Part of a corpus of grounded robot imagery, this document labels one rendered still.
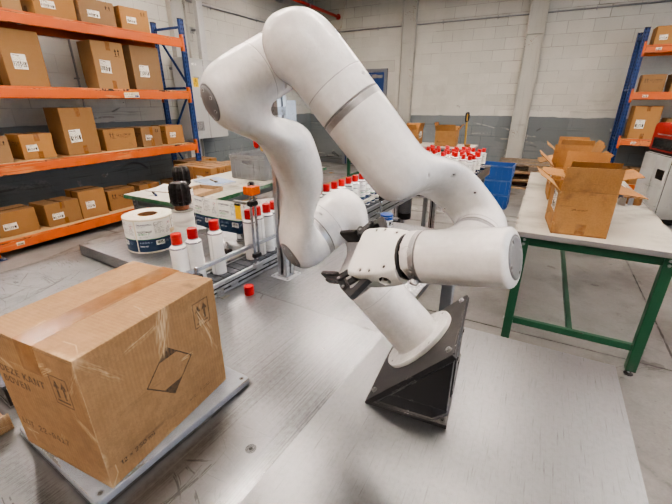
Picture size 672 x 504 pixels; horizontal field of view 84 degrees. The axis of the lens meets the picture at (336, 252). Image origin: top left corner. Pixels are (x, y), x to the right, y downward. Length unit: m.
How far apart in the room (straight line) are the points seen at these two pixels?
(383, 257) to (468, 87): 8.23
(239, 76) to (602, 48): 8.25
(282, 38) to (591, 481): 0.89
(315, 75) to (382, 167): 0.14
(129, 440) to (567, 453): 0.82
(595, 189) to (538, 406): 1.57
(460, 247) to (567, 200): 1.88
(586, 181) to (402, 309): 1.66
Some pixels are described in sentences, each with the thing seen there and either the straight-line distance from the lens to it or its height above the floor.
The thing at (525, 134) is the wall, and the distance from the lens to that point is 8.55.
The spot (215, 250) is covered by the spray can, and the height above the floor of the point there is 0.98.
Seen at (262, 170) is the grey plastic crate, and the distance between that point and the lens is 3.47.
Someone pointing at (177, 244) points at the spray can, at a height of 1.05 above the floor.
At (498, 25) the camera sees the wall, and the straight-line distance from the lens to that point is 8.80.
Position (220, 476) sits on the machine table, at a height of 0.83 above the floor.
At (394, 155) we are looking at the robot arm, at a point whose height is 1.41.
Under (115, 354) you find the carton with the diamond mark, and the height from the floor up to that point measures 1.09.
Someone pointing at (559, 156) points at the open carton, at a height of 1.06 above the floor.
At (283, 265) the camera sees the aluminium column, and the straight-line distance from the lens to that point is 1.45.
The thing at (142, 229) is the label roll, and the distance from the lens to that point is 1.71.
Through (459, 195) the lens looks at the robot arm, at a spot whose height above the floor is 1.34.
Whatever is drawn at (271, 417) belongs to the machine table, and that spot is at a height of 0.83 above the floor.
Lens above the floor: 1.47
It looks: 22 degrees down
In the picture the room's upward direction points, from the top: straight up
